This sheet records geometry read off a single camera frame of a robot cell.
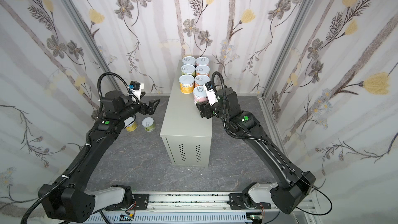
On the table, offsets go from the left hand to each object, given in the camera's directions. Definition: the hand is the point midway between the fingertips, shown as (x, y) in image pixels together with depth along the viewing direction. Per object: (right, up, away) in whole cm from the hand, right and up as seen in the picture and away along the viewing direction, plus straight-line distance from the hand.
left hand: (149, 91), depth 72 cm
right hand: (+26, -3, -6) cm, 27 cm away
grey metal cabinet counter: (+19, -18, -12) cm, 29 cm away
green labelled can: (-9, -18, +25) cm, 32 cm away
